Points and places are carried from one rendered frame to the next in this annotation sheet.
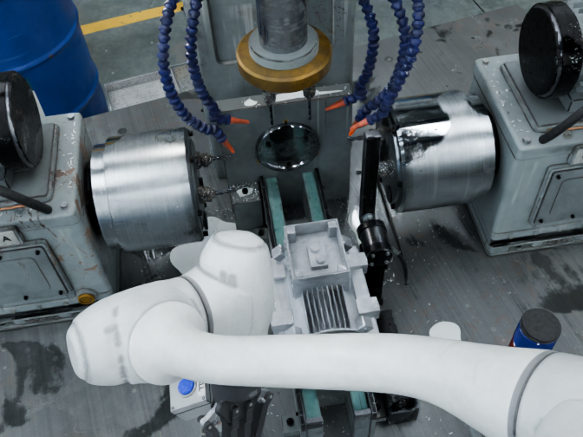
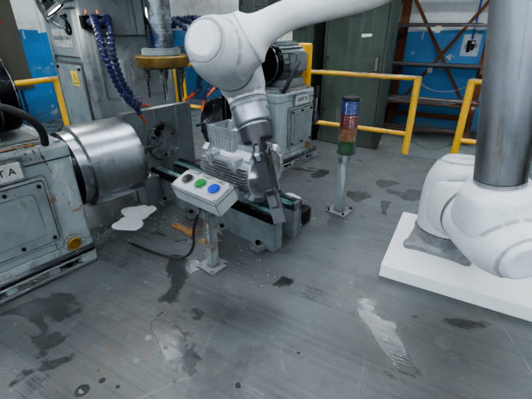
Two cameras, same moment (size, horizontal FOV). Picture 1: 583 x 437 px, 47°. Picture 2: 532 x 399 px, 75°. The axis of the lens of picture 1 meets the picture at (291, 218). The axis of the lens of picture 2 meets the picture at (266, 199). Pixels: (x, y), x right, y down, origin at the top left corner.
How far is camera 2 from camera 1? 97 cm
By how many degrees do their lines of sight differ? 42
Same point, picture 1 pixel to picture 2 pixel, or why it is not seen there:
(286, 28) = (167, 30)
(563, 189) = (295, 121)
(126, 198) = (96, 143)
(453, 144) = not seen: hidden behind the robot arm
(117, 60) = not seen: outside the picture
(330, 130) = (183, 128)
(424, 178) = not seen: hidden behind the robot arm
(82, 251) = (71, 188)
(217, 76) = (108, 110)
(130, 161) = (89, 126)
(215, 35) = (104, 80)
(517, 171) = (279, 112)
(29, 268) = (29, 208)
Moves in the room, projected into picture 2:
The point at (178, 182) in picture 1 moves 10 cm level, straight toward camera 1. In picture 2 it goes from (127, 131) to (150, 135)
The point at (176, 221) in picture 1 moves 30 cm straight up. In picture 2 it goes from (133, 156) to (114, 47)
